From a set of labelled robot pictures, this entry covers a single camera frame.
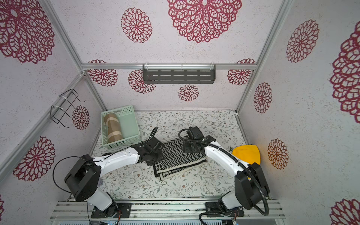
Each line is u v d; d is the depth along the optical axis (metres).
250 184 0.42
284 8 0.69
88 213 0.71
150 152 0.68
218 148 0.53
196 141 0.64
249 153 0.95
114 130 1.03
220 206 0.66
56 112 0.73
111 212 0.66
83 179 0.44
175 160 0.90
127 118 1.17
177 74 0.93
